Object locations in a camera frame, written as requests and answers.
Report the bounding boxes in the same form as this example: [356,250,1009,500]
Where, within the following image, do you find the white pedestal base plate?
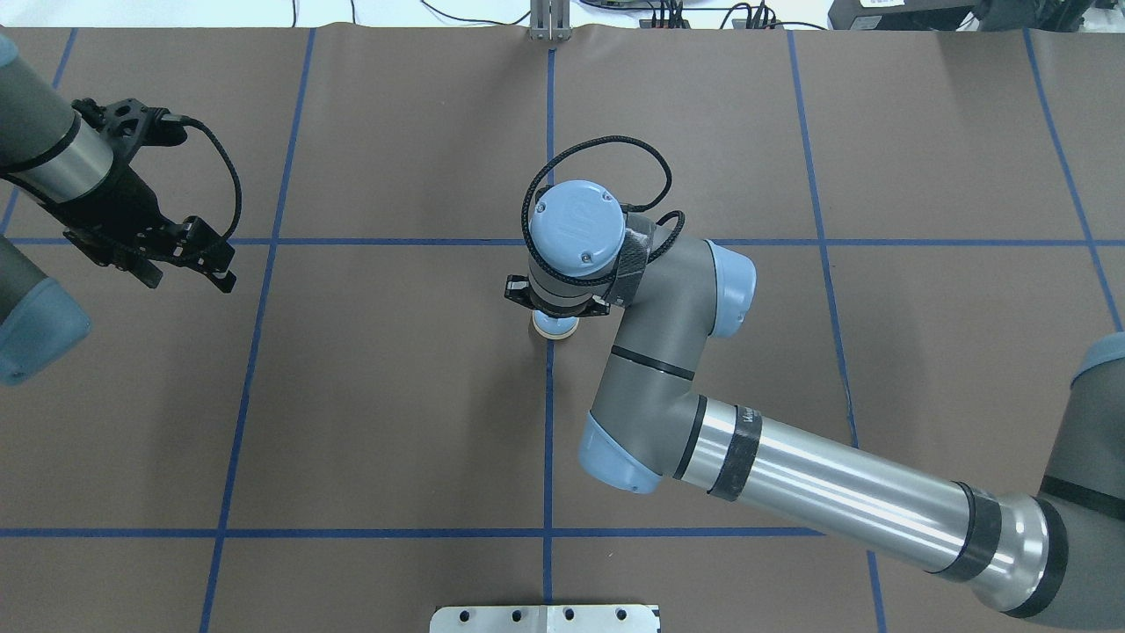
[429,604,663,632]

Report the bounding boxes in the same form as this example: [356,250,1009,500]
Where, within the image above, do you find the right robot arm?
[504,180,1122,630]

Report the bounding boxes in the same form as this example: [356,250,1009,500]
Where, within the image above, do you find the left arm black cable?
[163,114,243,243]

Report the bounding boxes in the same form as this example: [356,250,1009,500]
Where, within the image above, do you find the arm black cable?
[163,114,243,243]
[520,135,686,265]

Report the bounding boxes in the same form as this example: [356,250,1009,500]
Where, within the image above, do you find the black box device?
[827,1,979,31]

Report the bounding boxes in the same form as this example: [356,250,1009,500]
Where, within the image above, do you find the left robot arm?
[1,37,243,386]

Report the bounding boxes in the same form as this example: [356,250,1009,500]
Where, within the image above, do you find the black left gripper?
[41,157,237,293]

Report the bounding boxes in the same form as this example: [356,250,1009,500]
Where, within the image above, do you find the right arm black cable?
[520,135,686,265]

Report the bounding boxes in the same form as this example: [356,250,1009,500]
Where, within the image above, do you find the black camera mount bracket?
[69,98,186,164]

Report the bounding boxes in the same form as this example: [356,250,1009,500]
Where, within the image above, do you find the aluminium frame post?
[527,0,573,40]

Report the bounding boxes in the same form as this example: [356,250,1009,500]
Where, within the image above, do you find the blue call bell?
[531,311,581,340]

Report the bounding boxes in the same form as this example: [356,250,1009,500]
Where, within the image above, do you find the brown paper table mat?
[3,24,1122,632]

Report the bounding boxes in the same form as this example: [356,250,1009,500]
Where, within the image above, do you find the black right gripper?
[504,275,611,319]

